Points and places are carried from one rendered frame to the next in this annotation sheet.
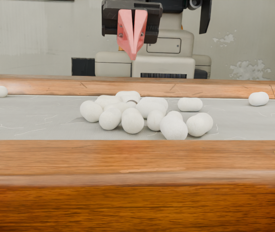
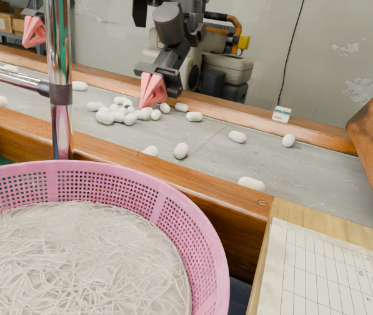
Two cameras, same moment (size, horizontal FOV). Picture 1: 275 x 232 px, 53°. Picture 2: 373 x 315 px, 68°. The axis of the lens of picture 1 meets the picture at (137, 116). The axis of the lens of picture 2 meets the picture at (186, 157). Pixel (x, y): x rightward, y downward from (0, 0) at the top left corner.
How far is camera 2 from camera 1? 0.74 m
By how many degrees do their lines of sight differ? 26
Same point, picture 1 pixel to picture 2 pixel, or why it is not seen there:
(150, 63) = (153, 57)
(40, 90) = (0, 59)
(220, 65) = (333, 77)
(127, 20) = (26, 23)
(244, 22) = not seen: outside the picture
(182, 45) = not seen: hidden behind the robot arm
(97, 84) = (27, 60)
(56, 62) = not seen: hidden behind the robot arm
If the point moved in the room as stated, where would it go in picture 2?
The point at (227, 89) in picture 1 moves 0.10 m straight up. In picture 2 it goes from (92, 79) to (92, 39)
